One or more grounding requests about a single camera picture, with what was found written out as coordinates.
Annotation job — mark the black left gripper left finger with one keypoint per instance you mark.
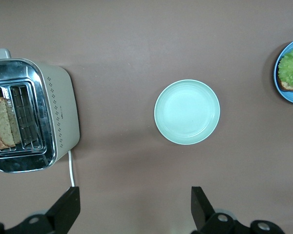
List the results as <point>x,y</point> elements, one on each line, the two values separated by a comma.
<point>63,214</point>

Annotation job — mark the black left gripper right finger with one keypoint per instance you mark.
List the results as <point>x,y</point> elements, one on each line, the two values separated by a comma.
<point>202,214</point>

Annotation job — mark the brown bread slice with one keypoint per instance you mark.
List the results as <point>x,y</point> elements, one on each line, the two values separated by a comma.
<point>290,87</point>
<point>2,124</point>

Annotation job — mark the mint green round plate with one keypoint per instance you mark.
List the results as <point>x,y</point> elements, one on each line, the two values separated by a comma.
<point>186,112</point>

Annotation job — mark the beige chrome toaster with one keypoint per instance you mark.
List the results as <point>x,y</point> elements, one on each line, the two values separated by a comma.
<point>63,114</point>

